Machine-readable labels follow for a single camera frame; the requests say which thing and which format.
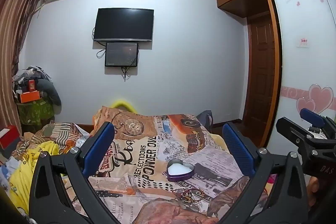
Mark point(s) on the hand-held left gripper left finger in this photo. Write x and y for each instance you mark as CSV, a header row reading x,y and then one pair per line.
x,y
101,145

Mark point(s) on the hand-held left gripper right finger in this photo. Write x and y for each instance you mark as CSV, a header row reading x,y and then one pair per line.
x,y
237,150

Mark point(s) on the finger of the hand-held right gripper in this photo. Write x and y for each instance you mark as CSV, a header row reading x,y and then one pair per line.
x,y
312,116
291,129

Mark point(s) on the purple heart-shaped tin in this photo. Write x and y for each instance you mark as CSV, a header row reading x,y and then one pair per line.
x,y
180,170

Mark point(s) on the person's right hand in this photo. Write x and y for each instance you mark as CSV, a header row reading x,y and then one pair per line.
x,y
313,190

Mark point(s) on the pale yellow fleece blanket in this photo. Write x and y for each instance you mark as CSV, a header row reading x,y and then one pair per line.
x,y
216,141

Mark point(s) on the dark bag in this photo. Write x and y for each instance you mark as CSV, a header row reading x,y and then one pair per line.
x,y
206,119

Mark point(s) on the yellow hoop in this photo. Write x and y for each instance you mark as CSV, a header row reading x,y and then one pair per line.
x,y
122,103

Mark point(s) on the brown striped cloth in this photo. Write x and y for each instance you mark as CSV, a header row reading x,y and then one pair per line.
x,y
52,132

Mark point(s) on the newspaper print blanket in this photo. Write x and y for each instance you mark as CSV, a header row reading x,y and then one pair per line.
x,y
157,150

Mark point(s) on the white heart print wardrobe door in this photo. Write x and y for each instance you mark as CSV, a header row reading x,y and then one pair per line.
x,y
304,56

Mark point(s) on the brown wooden door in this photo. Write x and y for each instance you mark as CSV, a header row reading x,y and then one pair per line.
x,y
261,69

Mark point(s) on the green patterned bag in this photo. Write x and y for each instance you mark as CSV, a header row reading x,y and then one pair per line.
x,y
35,112

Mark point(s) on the yellow cloth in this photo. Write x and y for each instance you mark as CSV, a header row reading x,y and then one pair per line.
x,y
23,171

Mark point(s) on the orange box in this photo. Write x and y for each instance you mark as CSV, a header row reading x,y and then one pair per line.
x,y
30,97

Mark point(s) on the small red box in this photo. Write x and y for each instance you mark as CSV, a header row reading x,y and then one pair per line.
x,y
31,85

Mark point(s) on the small black monitor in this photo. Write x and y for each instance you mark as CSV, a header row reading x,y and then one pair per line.
x,y
121,54

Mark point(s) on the pile of clothes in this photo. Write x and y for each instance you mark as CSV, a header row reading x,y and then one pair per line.
x,y
29,74

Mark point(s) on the brown striped curtain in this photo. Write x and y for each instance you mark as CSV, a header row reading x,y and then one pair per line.
x,y
15,37

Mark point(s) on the black wall television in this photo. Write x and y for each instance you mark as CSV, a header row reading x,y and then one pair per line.
x,y
123,24

